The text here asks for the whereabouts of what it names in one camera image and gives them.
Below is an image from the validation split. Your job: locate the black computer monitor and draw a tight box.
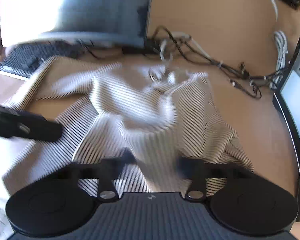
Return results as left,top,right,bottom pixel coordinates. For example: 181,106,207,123
0,0,151,47

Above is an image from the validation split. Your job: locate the glass panel computer case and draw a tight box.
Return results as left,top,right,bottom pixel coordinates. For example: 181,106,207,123
272,17,300,222

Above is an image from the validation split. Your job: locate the black cable bundle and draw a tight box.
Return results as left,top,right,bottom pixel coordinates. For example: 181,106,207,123
144,25,286,100

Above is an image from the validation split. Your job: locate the striped white black garment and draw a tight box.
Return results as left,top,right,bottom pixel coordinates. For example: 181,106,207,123
2,56,253,194

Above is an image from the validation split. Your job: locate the black keyboard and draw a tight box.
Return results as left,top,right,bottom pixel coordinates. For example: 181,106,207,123
0,41,79,78

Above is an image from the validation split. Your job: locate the white coiled cable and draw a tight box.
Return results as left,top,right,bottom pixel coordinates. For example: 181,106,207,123
269,30,289,90

